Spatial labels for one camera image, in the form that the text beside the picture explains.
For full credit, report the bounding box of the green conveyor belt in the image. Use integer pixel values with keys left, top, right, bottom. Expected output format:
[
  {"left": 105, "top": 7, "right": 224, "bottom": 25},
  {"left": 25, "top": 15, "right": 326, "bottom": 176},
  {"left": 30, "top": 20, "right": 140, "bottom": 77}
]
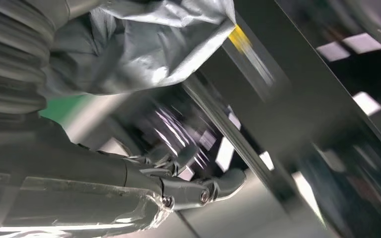
[{"left": 39, "top": 95, "right": 93, "bottom": 125}]

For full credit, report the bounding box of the black inbound scanner machine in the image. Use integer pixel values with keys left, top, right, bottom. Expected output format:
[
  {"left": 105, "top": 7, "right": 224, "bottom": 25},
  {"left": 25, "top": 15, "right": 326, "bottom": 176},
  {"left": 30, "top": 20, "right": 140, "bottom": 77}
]
[{"left": 62, "top": 0, "right": 381, "bottom": 238}]

